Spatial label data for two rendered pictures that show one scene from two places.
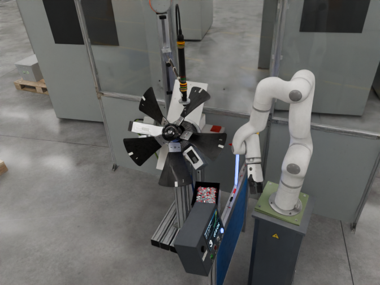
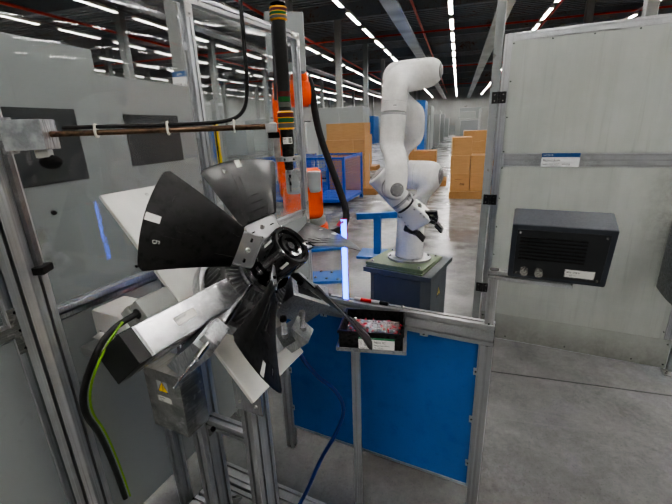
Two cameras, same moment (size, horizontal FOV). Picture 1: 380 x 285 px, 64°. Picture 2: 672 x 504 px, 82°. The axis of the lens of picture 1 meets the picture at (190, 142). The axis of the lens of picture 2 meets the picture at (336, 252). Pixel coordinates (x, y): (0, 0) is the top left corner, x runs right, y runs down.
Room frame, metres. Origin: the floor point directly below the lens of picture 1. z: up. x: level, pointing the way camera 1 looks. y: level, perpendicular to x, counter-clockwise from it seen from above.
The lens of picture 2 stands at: (1.52, 1.10, 1.51)
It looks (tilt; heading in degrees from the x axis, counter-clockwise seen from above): 18 degrees down; 272
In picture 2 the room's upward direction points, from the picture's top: 2 degrees counter-clockwise
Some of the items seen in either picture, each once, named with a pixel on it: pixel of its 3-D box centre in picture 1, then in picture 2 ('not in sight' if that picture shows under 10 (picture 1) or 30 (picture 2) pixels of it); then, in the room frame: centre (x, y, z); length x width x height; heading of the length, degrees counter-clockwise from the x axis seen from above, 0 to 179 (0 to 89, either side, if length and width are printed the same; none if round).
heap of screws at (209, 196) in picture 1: (206, 198); (373, 331); (1.45, -0.09, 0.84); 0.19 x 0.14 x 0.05; 170
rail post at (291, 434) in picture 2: (245, 200); (286, 378); (1.84, -0.44, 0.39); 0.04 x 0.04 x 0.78; 66
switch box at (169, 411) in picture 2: not in sight; (177, 393); (2.08, 0.09, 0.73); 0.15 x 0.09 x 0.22; 156
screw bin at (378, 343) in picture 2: (206, 197); (373, 329); (1.45, -0.09, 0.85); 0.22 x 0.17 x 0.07; 170
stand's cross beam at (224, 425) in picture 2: not in sight; (230, 427); (1.94, 0.05, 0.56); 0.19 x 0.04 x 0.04; 156
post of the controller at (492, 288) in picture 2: not in sight; (491, 296); (1.05, -0.09, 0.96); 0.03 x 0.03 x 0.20; 66
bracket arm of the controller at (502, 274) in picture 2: not in sight; (528, 277); (0.96, -0.05, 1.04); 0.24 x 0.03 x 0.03; 156
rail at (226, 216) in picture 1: (233, 198); (371, 312); (1.44, -0.27, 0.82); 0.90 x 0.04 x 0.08; 156
